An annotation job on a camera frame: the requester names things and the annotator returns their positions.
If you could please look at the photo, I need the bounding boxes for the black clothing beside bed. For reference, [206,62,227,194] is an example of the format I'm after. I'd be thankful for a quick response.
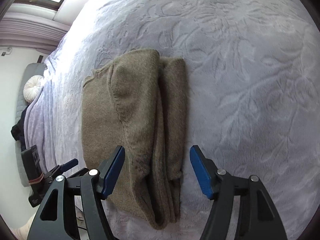
[11,107,28,152]

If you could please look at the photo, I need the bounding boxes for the grey padded headboard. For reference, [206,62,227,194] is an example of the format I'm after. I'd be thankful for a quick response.
[15,63,46,187]

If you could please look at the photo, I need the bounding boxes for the round white cushion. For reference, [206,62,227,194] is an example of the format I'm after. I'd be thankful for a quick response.
[23,75,44,103]

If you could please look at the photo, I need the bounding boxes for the lavender embossed bed blanket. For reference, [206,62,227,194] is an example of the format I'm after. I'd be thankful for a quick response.
[24,0,319,239]

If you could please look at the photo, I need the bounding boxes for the white left sleeve forearm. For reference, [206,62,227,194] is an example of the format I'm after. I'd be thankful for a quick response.
[10,214,35,240]

